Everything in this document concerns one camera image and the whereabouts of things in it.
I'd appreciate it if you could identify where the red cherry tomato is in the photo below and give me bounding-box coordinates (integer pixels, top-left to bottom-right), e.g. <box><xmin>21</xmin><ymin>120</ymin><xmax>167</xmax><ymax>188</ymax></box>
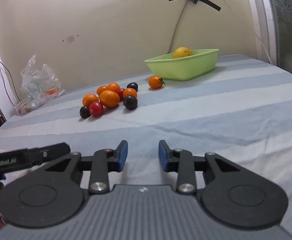
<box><xmin>89</xmin><ymin>101</ymin><xmax>104</xmax><ymax>118</ymax></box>

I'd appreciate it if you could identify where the frosted floral glass door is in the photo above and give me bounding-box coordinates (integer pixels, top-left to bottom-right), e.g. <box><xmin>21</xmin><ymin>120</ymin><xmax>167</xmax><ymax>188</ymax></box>
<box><xmin>249</xmin><ymin>0</ymin><xmax>292</xmax><ymax>73</ymax></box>

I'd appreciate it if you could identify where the dark purple tomato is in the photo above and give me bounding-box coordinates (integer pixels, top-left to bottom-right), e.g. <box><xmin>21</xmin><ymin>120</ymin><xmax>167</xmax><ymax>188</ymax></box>
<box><xmin>126</xmin><ymin>82</ymin><xmax>138</xmax><ymax>91</ymax></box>
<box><xmin>123</xmin><ymin>95</ymin><xmax>138</xmax><ymax>111</ymax></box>
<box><xmin>79</xmin><ymin>106</ymin><xmax>91</xmax><ymax>119</ymax></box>

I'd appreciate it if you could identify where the dark purple tomato right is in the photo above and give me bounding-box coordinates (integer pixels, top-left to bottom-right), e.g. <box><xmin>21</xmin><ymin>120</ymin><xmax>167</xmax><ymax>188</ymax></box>
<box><xmin>123</xmin><ymin>95</ymin><xmax>138</xmax><ymax>111</ymax></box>

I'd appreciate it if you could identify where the red tomato hidden middle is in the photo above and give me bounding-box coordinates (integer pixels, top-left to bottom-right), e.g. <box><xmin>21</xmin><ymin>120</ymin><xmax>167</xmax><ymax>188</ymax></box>
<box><xmin>116</xmin><ymin>88</ymin><xmax>124</xmax><ymax>101</ymax></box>

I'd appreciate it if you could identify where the yellow lemon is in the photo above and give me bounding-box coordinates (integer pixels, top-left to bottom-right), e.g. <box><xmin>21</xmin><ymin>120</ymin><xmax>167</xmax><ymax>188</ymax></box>
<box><xmin>173</xmin><ymin>47</ymin><xmax>192</xmax><ymax>59</ymax></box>

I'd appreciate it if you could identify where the clear plastic bag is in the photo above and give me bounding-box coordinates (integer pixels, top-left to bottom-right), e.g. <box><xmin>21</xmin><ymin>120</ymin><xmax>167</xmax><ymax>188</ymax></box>
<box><xmin>14</xmin><ymin>55</ymin><xmax>65</xmax><ymax>115</ymax></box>

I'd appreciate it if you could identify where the orange cherry tomato with stem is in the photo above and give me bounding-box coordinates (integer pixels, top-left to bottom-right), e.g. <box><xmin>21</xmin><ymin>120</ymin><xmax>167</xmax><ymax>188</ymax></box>
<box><xmin>148</xmin><ymin>75</ymin><xmax>165</xmax><ymax>89</ymax></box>

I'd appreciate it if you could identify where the dark purple tomato back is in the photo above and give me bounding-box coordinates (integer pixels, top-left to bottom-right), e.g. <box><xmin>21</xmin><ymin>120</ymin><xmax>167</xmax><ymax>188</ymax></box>
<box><xmin>126</xmin><ymin>82</ymin><xmax>138</xmax><ymax>91</ymax></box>

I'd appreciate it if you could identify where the striped blue white bedsheet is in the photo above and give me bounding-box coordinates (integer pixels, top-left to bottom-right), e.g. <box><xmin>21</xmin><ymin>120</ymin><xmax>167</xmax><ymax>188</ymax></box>
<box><xmin>0</xmin><ymin>55</ymin><xmax>292</xmax><ymax>234</ymax></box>

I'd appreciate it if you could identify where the orange tomato right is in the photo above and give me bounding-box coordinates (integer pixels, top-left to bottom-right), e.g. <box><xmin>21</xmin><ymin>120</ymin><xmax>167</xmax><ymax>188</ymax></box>
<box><xmin>123</xmin><ymin>88</ymin><xmax>137</xmax><ymax>98</ymax></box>

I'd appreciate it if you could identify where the green plastic basket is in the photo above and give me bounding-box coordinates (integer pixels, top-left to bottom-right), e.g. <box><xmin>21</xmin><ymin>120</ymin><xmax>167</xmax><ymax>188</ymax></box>
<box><xmin>144</xmin><ymin>49</ymin><xmax>219</xmax><ymax>81</ymax></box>

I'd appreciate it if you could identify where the orange tomato back left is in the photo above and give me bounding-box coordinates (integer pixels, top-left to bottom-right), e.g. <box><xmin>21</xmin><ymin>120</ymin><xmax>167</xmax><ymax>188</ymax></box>
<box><xmin>96</xmin><ymin>86</ymin><xmax>107</xmax><ymax>96</ymax></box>

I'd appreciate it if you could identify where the white thin cable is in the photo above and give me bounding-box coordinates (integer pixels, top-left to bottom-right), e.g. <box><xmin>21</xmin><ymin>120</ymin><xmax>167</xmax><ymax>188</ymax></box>
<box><xmin>203</xmin><ymin>0</ymin><xmax>272</xmax><ymax>63</ymax></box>

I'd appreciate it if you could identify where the large orange kumquat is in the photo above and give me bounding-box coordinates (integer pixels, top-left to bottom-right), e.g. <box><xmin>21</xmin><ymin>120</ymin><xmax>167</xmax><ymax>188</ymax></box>
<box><xmin>99</xmin><ymin>90</ymin><xmax>120</xmax><ymax>108</ymax></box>

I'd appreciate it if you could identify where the dark wall cable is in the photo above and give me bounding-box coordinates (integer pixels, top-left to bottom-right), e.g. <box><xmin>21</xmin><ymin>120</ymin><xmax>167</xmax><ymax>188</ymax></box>
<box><xmin>169</xmin><ymin>0</ymin><xmax>189</xmax><ymax>54</ymax></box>

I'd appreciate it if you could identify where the dark purple tomato front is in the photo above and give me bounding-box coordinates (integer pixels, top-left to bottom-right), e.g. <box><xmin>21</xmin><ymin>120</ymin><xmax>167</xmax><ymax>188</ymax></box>
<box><xmin>79</xmin><ymin>106</ymin><xmax>91</xmax><ymax>119</ymax></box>

